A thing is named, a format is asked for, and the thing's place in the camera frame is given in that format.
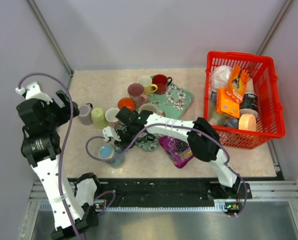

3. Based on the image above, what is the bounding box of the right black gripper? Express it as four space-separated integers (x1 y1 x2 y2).
113 123 138 152

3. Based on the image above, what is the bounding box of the orange mug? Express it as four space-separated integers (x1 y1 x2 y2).
117 97 136 111

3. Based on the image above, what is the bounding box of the pink cream mug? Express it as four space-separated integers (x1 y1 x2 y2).
105 108 121 128

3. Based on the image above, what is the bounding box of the cream green mug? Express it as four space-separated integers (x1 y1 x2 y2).
138 103 158 115

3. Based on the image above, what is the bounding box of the blue teal mug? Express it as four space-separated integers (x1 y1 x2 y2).
98 144 125 169

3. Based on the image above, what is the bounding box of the pink floral mug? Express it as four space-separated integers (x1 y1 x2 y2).
127 83 149 109

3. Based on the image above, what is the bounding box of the yellow mug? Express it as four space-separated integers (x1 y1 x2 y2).
137 75 158 96

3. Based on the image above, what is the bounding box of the red mug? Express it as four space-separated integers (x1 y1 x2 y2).
152 74 173 95

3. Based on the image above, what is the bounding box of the dark teal mug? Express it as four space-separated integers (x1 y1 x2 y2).
141 133 156 143

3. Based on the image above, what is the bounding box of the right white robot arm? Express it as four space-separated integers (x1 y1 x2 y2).
112 107 245 198

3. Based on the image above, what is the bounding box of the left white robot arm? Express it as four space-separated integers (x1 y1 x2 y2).
16 86 102 240

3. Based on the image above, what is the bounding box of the light green mug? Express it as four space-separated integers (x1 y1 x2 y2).
91 107 108 129

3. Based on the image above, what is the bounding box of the mauve grey mug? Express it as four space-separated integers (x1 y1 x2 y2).
78 103 93 126

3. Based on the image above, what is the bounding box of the green floral tray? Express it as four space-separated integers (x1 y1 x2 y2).
128 74 194 153

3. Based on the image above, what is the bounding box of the purple snack bag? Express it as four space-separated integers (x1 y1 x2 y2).
158 136 194 169

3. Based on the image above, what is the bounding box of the small orange box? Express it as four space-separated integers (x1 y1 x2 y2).
216 87 240 119

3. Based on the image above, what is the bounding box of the white plastic bag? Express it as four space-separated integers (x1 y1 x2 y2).
210 65 233 92

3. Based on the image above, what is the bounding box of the tall orange box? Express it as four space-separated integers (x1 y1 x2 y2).
226 65 249 104

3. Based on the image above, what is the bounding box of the tape roll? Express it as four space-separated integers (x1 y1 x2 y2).
238 113 257 132

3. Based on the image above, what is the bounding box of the black label cup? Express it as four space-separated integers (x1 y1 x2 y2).
240 92 259 118

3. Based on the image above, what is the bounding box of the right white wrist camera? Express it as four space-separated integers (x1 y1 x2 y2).
102 126 121 143

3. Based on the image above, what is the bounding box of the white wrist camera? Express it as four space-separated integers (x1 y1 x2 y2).
15 81 53 104
102 126 121 143

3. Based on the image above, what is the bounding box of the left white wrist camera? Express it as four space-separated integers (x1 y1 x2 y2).
15 81 53 104

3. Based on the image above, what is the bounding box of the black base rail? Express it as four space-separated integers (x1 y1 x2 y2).
68 176 254 208

